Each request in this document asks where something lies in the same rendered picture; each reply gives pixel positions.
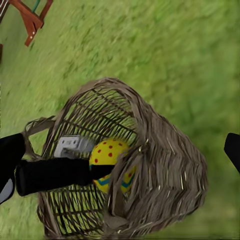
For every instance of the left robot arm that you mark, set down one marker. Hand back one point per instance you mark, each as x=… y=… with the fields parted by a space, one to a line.
x=61 y=171

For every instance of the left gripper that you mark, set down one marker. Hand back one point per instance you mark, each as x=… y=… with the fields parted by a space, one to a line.
x=62 y=172

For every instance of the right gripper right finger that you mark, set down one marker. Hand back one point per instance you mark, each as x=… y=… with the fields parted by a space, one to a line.
x=232 y=149

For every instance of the wicker basket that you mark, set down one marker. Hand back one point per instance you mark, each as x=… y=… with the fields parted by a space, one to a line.
x=170 y=182

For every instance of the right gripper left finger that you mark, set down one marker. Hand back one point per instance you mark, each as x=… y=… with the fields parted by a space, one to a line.
x=12 y=149

